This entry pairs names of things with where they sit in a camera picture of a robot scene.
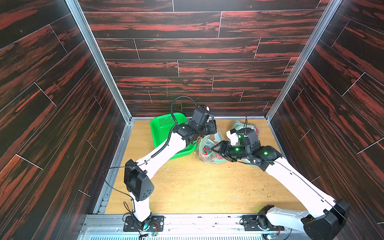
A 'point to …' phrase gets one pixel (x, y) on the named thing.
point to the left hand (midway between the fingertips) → (218, 125)
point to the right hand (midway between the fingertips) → (216, 148)
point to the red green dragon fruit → (207, 155)
